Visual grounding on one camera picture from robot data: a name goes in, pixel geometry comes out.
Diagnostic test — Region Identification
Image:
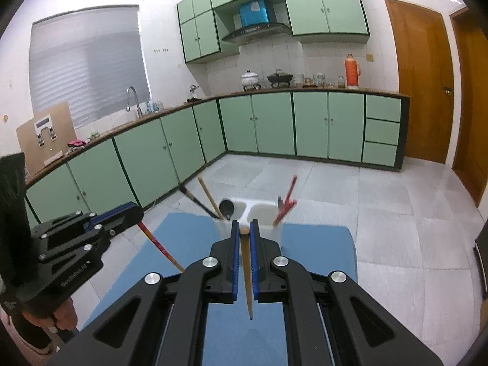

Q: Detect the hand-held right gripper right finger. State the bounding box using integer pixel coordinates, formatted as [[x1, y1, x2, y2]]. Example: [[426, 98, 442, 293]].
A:
[[248, 219, 443, 366]]

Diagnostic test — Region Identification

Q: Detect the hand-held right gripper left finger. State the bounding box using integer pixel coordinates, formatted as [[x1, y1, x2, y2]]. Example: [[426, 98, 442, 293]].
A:
[[49, 219, 242, 366]]

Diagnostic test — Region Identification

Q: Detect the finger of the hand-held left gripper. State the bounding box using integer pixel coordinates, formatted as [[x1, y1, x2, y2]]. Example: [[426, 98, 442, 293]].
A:
[[37, 205, 145, 265], [30, 200, 137, 242]]

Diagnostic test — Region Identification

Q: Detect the white utensil holder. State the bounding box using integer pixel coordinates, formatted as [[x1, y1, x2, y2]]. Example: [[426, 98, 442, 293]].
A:
[[213, 197, 287, 242]]

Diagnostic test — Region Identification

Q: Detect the black chopstick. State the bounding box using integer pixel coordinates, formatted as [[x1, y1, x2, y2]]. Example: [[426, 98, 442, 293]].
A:
[[179, 185, 222, 220]]

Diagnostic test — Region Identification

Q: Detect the person's left forearm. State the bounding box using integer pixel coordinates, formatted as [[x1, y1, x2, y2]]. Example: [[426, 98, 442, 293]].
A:
[[0, 305, 58, 366]]

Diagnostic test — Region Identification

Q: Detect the person's left hand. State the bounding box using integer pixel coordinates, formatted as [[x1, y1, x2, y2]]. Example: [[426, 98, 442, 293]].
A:
[[23, 296, 79, 331]]

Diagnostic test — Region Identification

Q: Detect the long green base cabinet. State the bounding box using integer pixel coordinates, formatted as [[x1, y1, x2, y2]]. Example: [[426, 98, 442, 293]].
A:
[[25, 98, 228, 229]]

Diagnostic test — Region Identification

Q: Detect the blue mat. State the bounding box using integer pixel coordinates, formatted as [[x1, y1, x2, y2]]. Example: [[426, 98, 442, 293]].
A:
[[78, 213, 359, 366]]

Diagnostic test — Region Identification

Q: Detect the metal kitchen faucet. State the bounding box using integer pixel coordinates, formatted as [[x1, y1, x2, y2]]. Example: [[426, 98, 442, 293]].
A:
[[126, 86, 143, 119]]

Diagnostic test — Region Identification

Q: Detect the green base cabinet with drawers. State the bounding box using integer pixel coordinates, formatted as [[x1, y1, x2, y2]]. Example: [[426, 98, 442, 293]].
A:
[[217, 89, 405, 171]]

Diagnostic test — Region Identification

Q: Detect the grey window blind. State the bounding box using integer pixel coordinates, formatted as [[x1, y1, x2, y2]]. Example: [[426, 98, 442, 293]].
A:
[[28, 5, 152, 129]]

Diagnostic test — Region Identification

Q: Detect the white cooking pot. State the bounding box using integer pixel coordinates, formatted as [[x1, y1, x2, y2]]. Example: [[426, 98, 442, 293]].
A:
[[240, 69, 263, 88]]

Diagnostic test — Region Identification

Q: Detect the black wok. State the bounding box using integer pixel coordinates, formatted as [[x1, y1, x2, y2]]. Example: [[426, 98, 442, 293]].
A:
[[266, 69, 294, 86]]

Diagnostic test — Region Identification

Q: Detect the brown kitchen countertop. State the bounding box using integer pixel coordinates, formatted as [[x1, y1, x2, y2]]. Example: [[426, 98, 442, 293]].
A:
[[25, 87, 411, 189]]

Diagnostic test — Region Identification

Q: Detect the orange thermos flask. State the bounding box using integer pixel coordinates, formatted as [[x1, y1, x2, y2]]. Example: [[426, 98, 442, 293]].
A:
[[344, 54, 361, 89]]

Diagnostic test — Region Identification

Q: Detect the black range hood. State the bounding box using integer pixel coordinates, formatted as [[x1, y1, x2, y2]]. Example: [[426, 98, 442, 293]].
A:
[[221, 23, 292, 44]]

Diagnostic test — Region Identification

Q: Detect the dark furniture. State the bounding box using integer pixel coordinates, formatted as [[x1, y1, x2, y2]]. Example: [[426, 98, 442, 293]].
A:
[[473, 221, 488, 302]]

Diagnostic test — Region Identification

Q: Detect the blue box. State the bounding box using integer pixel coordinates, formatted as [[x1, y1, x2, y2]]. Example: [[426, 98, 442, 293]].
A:
[[239, 0, 270, 27]]

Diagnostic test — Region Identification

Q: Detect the plain wooden door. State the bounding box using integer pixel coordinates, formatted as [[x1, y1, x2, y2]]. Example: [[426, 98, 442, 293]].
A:
[[449, 5, 488, 208]]

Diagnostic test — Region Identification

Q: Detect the tall green wall cabinet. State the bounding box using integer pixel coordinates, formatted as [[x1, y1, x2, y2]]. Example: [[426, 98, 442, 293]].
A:
[[176, 0, 241, 65]]

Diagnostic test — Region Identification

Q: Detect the wooden door with handle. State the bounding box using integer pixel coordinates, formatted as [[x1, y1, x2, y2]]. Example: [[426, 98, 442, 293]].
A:
[[384, 0, 456, 164]]

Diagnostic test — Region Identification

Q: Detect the wide green wall cabinet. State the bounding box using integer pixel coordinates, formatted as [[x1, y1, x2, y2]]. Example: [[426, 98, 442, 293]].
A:
[[276, 0, 371, 43]]

